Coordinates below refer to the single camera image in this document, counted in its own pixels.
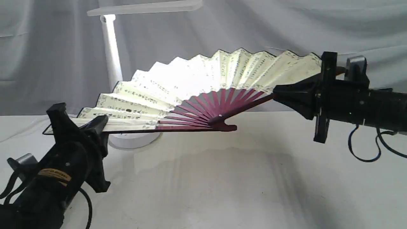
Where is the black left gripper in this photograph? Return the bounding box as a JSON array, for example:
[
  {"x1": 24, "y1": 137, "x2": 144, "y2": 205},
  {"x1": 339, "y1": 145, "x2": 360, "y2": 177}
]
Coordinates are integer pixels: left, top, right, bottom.
[{"x1": 19, "y1": 103, "x2": 110, "y2": 210}]

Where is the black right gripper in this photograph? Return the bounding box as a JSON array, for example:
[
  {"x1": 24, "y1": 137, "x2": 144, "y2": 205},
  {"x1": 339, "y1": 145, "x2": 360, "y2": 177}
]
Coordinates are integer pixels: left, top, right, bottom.
[{"x1": 273, "y1": 52, "x2": 369, "y2": 143}]

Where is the cream paper folding fan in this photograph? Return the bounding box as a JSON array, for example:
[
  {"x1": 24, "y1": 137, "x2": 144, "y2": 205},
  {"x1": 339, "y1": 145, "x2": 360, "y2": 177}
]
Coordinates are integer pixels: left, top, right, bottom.
[{"x1": 72, "y1": 48, "x2": 322, "y2": 133}]

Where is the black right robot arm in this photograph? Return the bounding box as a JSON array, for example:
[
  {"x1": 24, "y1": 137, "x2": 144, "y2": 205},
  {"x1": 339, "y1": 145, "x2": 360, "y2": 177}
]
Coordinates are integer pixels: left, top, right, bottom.
[{"x1": 273, "y1": 51, "x2": 407, "y2": 143}]

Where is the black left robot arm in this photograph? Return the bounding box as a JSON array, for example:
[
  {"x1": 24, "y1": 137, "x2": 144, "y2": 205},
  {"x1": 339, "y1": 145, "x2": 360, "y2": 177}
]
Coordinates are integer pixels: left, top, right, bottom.
[{"x1": 1, "y1": 103, "x2": 110, "y2": 229}]

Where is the white desk lamp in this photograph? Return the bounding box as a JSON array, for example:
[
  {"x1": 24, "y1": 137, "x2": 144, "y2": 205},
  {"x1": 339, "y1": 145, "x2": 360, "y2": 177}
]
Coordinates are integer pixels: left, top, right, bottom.
[{"x1": 87, "y1": 0, "x2": 203, "y2": 150}]

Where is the grey backdrop curtain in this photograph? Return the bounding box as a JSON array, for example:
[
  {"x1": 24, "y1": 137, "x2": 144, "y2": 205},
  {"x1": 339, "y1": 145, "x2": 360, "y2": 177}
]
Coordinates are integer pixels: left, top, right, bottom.
[{"x1": 0, "y1": 0, "x2": 407, "y2": 115}]

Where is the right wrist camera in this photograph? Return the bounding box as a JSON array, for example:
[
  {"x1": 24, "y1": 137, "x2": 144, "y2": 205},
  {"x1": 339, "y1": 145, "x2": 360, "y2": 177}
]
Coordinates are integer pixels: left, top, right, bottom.
[{"x1": 344, "y1": 55, "x2": 370, "y2": 85}]

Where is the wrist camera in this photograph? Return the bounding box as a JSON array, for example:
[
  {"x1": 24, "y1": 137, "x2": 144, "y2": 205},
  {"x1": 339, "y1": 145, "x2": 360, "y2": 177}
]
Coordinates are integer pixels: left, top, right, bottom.
[
  {"x1": 344, "y1": 55, "x2": 370, "y2": 85},
  {"x1": 6, "y1": 153, "x2": 38, "y2": 173}
]

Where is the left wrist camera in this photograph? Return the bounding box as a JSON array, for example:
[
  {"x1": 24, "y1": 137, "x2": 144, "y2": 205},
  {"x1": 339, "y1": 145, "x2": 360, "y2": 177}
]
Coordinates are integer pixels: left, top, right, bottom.
[{"x1": 6, "y1": 153, "x2": 38, "y2": 173}]

